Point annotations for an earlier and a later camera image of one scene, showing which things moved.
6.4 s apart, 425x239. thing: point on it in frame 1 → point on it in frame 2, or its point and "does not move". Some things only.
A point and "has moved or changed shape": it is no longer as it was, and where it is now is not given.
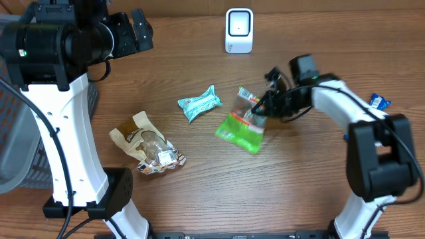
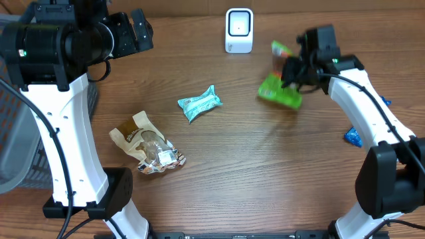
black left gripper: x=129 y=42 does not move
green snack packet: x=242 y=127 has moved or changed shape
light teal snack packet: x=194 y=106 does not move
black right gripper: x=269 y=108 → x=287 y=75
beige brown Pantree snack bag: x=141 y=137 does not move
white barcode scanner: x=239 y=30 does not move
